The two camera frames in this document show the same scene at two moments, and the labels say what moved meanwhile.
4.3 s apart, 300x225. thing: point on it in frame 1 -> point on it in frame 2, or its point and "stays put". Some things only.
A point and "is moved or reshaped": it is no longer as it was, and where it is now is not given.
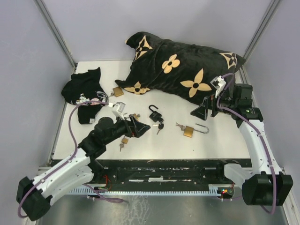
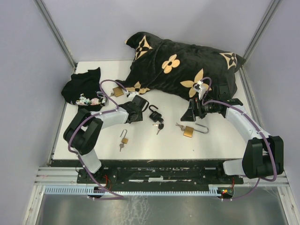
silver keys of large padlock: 182,127 stays put
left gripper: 133,128 -> 140,116
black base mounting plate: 167,172 stays put
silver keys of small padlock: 121,146 stays put
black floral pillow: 186,71 stays put
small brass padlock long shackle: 124,140 is moved or reshaped
